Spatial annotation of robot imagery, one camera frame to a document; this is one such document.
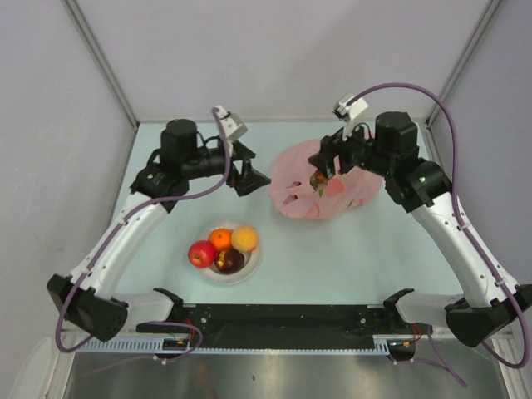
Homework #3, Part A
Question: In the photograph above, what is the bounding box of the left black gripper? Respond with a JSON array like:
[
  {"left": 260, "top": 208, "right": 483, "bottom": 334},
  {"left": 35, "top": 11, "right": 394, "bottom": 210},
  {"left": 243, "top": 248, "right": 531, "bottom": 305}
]
[{"left": 183, "top": 139, "right": 271, "bottom": 196}]

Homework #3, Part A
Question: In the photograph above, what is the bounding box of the white cable duct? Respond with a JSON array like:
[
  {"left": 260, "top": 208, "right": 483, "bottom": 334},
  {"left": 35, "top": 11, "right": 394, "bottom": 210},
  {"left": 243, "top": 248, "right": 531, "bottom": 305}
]
[{"left": 77, "top": 334, "right": 390, "bottom": 356}]

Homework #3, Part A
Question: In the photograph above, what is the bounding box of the right aluminium frame post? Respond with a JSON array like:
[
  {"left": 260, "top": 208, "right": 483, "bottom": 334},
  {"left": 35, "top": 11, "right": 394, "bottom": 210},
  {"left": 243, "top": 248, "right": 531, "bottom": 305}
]
[{"left": 424, "top": 0, "right": 504, "bottom": 126}]

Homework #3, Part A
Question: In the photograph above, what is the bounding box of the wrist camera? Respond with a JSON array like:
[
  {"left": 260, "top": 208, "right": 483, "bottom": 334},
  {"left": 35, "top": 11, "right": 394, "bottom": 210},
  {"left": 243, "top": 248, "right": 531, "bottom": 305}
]
[
  {"left": 211, "top": 106, "right": 248, "bottom": 153},
  {"left": 333, "top": 94, "right": 368, "bottom": 141}
]

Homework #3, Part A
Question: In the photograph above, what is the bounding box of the pink plastic bag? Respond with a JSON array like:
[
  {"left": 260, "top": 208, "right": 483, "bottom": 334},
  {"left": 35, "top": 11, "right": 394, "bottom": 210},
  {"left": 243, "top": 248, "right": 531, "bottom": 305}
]
[{"left": 268, "top": 139, "right": 383, "bottom": 219}]

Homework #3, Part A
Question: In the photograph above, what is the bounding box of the fake yellow fruit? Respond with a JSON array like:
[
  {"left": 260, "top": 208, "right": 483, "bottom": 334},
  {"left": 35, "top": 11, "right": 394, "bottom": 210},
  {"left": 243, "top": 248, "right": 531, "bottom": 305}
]
[{"left": 231, "top": 225, "right": 259, "bottom": 252}]

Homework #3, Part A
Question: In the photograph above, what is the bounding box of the fake red apple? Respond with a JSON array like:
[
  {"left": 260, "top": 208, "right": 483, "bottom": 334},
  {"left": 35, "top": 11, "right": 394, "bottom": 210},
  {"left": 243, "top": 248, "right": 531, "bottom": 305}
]
[{"left": 188, "top": 240, "right": 217, "bottom": 268}]

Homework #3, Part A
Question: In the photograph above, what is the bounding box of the aluminium rail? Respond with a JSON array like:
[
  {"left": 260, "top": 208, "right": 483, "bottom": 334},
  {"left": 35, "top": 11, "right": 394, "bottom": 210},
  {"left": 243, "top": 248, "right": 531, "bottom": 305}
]
[
  {"left": 60, "top": 303, "right": 515, "bottom": 340},
  {"left": 419, "top": 120, "right": 485, "bottom": 304}
]

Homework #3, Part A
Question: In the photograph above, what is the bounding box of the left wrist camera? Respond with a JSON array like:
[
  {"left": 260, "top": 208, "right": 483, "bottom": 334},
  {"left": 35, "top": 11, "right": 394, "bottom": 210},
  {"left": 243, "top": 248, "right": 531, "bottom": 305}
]
[{"left": 211, "top": 106, "right": 248, "bottom": 153}]

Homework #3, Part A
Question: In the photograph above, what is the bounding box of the fake cherry tomatoes bunch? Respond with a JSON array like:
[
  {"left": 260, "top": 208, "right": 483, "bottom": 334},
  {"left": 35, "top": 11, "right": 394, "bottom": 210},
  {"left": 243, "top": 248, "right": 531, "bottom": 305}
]
[{"left": 309, "top": 170, "right": 328, "bottom": 198}]

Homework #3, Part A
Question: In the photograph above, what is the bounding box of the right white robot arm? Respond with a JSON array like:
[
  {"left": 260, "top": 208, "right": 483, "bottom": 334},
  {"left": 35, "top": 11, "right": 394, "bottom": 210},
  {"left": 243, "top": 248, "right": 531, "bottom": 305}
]
[{"left": 308, "top": 111, "right": 531, "bottom": 347}]

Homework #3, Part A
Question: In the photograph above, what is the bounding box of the aluminium frame post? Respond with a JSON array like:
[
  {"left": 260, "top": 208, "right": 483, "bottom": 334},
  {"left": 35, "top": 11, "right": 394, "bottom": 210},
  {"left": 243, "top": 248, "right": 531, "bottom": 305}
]
[
  {"left": 64, "top": 0, "right": 140, "bottom": 128},
  {"left": 424, "top": 0, "right": 504, "bottom": 126}
]

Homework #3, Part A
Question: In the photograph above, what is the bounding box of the white plate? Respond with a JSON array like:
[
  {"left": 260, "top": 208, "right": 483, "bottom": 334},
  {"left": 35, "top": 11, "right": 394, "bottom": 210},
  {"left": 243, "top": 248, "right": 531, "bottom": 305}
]
[{"left": 196, "top": 221, "right": 263, "bottom": 285}]

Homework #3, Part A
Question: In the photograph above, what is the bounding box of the left aluminium frame post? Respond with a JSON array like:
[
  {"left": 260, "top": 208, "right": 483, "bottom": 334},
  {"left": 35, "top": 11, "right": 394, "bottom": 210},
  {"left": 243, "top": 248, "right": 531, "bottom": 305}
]
[{"left": 64, "top": 0, "right": 140, "bottom": 128}]

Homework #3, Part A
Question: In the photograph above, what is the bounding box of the aluminium front rail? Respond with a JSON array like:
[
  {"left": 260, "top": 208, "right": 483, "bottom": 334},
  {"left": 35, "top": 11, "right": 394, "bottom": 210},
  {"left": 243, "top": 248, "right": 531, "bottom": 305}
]
[{"left": 60, "top": 303, "right": 515, "bottom": 340}]

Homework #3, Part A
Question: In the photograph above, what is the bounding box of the fake dark purple fruit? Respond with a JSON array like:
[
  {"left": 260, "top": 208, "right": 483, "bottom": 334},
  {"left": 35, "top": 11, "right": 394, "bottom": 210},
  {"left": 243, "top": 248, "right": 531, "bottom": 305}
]
[{"left": 214, "top": 249, "right": 245, "bottom": 274}]

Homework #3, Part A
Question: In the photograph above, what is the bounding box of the fake orange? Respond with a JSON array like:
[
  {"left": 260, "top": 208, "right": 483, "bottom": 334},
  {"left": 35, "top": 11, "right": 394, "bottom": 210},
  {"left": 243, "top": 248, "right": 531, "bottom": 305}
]
[{"left": 208, "top": 228, "right": 233, "bottom": 252}]

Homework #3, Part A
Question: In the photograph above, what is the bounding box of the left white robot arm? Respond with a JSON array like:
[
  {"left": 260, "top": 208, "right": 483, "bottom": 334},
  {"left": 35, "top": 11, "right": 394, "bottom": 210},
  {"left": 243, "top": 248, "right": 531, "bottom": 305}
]
[{"left": 47, "top": 109, "right": 271, "bottom": 342}]

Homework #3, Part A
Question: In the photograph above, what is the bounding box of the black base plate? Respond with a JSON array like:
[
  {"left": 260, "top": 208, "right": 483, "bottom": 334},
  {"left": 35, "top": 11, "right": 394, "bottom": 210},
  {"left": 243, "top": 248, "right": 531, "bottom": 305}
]
[{"left": 136, "top": 304, "right": 427, "bottom": 353}]

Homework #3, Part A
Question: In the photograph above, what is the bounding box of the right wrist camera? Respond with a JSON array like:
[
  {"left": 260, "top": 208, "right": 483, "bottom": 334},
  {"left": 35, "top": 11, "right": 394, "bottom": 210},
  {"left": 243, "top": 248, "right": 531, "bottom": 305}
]
[{"left": 333, "top": 94, "right": 368, "bottom": 141}]

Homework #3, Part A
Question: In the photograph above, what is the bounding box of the right side aluminium rail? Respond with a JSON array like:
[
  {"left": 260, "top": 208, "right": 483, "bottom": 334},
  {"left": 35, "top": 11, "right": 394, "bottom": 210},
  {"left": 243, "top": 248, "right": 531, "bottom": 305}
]
[{"left": 419, "top": 120, "right": 485, "bottom": 304}]

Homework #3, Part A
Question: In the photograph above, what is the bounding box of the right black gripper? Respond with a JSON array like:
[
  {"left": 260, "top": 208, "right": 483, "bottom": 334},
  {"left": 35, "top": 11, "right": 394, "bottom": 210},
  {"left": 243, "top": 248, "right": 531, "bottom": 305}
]
[{"left": 308, "top": 115, "right": 392, "bottom": 180}]

